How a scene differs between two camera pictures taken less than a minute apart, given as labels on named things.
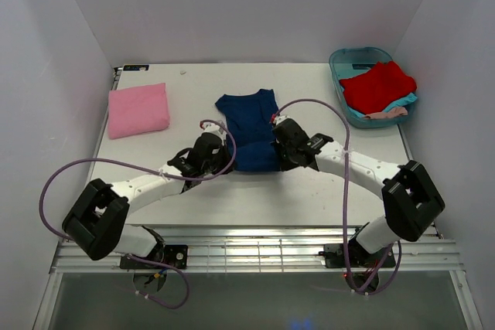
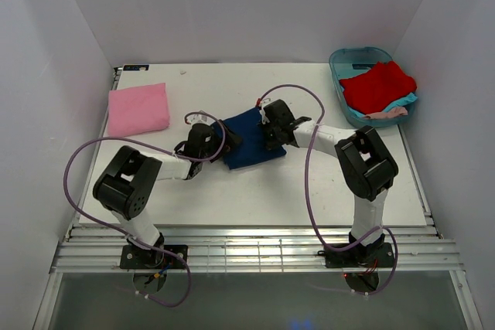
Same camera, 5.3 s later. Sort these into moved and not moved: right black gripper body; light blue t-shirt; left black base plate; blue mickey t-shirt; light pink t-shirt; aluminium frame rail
Moved: right black gripper body; blue mickey t-shirt
Not moved: aluminium frame rail; light blue t-shirt; left black base plate; light pink t-shirt
